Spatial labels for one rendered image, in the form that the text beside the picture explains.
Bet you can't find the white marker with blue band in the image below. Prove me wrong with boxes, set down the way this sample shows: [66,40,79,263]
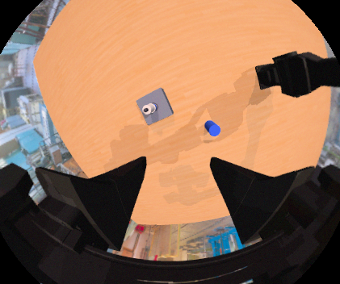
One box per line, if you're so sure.
[143,103,157,114]

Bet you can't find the blue marker cap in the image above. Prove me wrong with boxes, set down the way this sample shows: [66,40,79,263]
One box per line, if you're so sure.
[204,119,221,136]

